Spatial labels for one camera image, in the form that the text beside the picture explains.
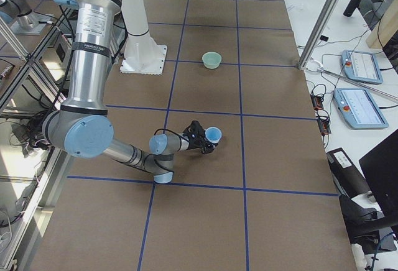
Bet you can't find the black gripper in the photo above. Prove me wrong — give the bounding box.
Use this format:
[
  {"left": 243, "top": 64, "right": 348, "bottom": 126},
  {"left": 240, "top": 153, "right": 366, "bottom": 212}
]
[{"left": 188, "top": 133, "right": 215, "bottom": 154}]

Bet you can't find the blue plastic cup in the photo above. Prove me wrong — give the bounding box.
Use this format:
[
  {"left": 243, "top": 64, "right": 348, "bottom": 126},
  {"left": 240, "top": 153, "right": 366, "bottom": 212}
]
[{"left": 205, "top": 126, "right": 222, "bottom": 145}]

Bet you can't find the green ceramic bowl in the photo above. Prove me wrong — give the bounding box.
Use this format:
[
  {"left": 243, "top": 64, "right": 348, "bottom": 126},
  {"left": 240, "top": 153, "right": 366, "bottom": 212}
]
[{"left": 201, "top": 52, "right": 222, "bottom": 70}]

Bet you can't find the small black square pad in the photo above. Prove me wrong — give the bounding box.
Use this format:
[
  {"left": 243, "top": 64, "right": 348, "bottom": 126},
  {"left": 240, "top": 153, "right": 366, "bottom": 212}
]
[{"left": 320, "top": 35, "right": 329, "bottom": 42}]

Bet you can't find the black bottle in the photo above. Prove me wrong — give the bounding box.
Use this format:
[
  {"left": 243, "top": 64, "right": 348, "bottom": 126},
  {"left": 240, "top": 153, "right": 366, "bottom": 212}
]
[{"left": 343, "top": 0, "right": 361, "bottom": 17}]

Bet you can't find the metal reacher stick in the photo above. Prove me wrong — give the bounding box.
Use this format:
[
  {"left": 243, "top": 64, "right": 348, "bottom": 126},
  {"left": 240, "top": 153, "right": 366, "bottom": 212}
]
[{"left": 310, "top": 60, "right": 398, "bottom": 103}]

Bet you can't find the far blue teach pendant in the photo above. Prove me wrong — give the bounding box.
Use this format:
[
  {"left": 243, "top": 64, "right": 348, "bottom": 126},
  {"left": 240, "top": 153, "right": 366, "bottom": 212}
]
[{"left": 341, "top": 50, "right": 383, "bottom": 85}]

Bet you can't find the blue teach pendant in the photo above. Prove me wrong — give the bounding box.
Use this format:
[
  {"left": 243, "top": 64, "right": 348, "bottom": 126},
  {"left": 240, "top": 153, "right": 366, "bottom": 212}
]
[
  {"left": 333, "top": 88, "right": 389, "bottom": 129},
  {"left": 341, "top": 50, "right": 383, "bottom": 85}
]

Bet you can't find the near blue teach pendant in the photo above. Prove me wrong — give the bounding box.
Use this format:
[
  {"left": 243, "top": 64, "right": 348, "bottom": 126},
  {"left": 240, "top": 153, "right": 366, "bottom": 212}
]
[{"left": 333, "top": 88, "right": 389, "bottom": 129}]

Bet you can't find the black monitor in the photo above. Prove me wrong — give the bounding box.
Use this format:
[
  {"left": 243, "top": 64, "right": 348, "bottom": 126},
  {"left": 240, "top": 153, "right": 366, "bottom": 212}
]
[{"left": 359, "top": 131, "right": 397, "bottom": 216}]

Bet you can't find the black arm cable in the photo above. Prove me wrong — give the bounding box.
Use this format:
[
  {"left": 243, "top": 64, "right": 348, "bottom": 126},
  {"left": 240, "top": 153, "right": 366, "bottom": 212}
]
[{"left": 154, "top": 127, "right": 187, "bottom": 143}]

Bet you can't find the aluminium frame post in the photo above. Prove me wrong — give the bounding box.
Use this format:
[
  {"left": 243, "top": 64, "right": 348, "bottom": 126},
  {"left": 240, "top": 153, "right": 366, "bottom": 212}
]
[{"left": 297, "top": 0, "right": 339, "bottom": 70}]

